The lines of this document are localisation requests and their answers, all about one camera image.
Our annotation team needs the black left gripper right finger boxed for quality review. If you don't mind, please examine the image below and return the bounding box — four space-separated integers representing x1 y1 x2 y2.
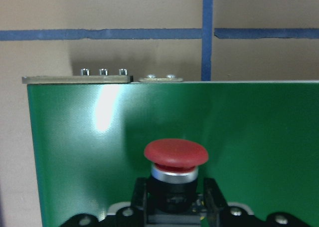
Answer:
203 178 309 227

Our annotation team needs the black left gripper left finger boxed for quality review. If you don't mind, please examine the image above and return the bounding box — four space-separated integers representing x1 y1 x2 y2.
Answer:
61 178 147 227

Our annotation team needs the red push button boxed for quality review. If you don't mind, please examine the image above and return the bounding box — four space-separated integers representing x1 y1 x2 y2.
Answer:
144 138 208 227

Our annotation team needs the green conveyor belt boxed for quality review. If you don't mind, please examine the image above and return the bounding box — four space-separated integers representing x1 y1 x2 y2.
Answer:
22 76 319 227

